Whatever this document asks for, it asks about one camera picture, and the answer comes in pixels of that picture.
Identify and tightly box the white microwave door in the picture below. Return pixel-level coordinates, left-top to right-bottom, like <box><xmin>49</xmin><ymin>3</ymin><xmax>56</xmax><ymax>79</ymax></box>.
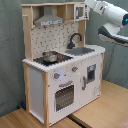
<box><xmin>74</xmin><ymin>5</ymin><xmax>85</xmax><ymax>21</ymax></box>

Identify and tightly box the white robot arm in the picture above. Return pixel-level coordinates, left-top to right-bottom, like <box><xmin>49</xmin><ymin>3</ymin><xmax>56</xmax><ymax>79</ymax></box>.
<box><xmin>85</xmin><ymin>0</ymin><xmax>128</xmax><ymax>45</ymax></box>

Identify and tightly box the wooden toy kitchen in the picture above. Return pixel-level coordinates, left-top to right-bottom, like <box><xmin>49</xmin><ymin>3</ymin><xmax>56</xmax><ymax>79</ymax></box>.
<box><xmin>22</xmin><ymin>2</ymin><xmax>105</xmax><ymax>127</ymax></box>

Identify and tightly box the black toy stovetop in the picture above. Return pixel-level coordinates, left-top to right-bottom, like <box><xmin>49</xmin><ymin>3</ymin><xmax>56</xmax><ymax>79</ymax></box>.
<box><xmin>34</xmin><ymin>54</ymin><xmax>71</xmax><ymax>66</ymax></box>

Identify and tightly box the right red stove knob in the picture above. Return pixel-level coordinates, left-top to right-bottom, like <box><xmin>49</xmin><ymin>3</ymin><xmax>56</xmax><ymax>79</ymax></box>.
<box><xmin>71</xmin><ymin>66</ymin><xmax>79</xmax><ymax>73</ymax></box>

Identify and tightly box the red stove knob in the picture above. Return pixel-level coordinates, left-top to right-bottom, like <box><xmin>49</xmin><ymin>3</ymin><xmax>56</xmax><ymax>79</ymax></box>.
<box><xmin>54</xmin><ymin>73</ymin><xmax>60</xmax><ymax>79</ymax></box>
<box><xmin>71</xmin><ymin>66</ymin><xmax>79</xmax><ymax>73</ymax></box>

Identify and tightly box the left red stove knob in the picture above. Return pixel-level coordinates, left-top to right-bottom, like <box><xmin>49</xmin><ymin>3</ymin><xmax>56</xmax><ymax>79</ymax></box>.
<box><xmin>54</xmin><ymin>73</ymin><xmax>60</xmax><ymax>79</ymax></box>

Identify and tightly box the silver toy pot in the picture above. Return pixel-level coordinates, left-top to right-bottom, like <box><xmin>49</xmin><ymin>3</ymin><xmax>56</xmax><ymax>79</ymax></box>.
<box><xmin>42</xmin><ymin>51</ymin><xmax>58</xmax><ymax>62</ymax></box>

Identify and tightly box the grey toy sink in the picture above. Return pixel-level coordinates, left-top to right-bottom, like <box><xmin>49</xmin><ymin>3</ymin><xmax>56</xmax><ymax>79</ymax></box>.
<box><xmin>65</xmin><ymin>47</ymin><xmax>95</xmax><ymax>56</ymax></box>

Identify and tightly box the black toy faucet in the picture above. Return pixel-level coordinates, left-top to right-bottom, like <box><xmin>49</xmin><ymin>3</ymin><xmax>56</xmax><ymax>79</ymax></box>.
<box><xmin>67</xmin><ymin>33</ymin><xmax>82</xmax><ymax>49</ymax></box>

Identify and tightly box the white fridge door with dispenser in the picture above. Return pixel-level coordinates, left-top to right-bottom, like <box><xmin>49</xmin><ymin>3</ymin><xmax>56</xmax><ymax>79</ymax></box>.
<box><xmin>80</xmin><ymin>55</ymin><xmax>102</xmax><ymax>106</ymax></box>

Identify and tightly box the white oven door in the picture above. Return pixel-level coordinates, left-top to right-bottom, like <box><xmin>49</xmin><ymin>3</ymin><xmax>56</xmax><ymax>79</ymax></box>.
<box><xmin>49</xmin><ymin>78</ymin><xmax>79</xmax><ymax>124</ymax></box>

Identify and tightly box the grey range hood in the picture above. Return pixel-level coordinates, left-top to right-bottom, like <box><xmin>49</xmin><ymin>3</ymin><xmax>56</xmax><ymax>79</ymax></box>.
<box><xmin>35</xmin><ymin>6</ymin><xmax>64</xmax><ymax>27</ymax></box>

